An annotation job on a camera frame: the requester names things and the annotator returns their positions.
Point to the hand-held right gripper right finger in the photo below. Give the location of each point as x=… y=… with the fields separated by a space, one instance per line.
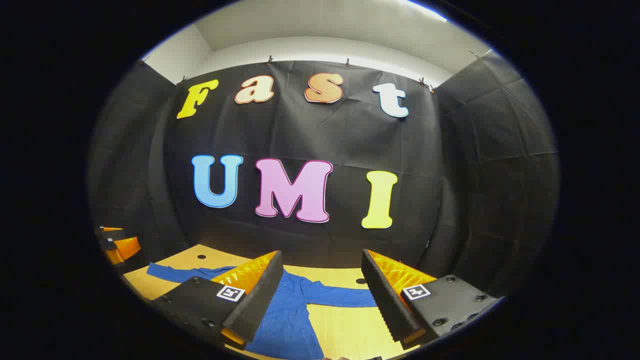
x=385 y=300

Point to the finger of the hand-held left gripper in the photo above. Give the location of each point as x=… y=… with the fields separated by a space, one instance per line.
x=127 y=247
x=112 y=235

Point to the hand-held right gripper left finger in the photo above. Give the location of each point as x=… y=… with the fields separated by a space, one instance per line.
x=260 y=300

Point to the blue button-up shirt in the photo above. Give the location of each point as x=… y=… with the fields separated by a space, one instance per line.
x=290 y=320

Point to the row of small cloth clips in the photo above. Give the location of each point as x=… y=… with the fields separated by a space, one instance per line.
x=270 y=61

